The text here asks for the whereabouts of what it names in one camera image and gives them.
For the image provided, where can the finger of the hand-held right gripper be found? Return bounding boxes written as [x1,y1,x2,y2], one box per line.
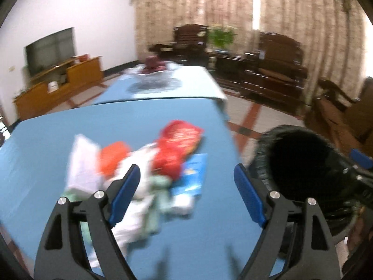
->
[338,149,373,189]

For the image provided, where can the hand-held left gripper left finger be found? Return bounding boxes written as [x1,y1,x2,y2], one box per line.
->
[33,164,142,280]

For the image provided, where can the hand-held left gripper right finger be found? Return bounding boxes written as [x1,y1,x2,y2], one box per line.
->
[234,163,341,280]

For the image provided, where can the white tissue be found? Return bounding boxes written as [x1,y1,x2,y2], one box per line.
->
[112,143,164,254]

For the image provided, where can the green rubber glove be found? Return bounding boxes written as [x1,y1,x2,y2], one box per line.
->
[143,175,175,235]

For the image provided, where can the orange packet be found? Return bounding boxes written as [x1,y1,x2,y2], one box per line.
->
[98,141,131,178]

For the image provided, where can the black woven waste bin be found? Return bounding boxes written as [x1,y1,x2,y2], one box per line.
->
[253,125,359,237]

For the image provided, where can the white plastic bag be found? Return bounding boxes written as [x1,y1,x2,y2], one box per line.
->
[66,134,101,191]

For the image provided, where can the blue packet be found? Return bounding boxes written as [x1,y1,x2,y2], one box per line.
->
[170,153,209,199]

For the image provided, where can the red snack bag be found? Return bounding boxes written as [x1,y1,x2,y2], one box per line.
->
[152,120,204,178]

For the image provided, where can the person's right forearm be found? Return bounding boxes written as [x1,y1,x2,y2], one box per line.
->
[348,207,373,272]

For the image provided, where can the brown wooden armchair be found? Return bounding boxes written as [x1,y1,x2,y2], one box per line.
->
[304,77,373,158]

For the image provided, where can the large blue tablecloth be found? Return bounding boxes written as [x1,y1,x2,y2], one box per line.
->
[0,98,287,280]

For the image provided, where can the glass fruit bowl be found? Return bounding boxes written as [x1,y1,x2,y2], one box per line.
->
[127,61,183,94]

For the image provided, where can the small blue tablecloth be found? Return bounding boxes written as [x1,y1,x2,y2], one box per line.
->
[92,66,229,120]

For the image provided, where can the wooden television cabinet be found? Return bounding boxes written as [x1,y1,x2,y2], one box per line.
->
[13,55,104,121]

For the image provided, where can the dark wooden side table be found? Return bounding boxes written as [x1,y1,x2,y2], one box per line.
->
[205,49,251,88]

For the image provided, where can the red apples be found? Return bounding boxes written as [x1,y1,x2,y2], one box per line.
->
[141,55,165,74]

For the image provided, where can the dark wooden wide armchair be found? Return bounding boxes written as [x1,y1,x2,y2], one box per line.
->
[240,31,309,114]

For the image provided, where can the green potted plant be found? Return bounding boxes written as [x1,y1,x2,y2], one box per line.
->
[207,25,236,50]

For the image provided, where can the black television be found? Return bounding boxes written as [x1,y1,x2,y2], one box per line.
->
[25,28,75,77]

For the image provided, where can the dark wooden carved armchair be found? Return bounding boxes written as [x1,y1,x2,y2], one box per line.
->
[149,24,209,65]

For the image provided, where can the beige patterned curtains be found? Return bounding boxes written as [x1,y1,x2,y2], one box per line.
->
[130,0,365,117]

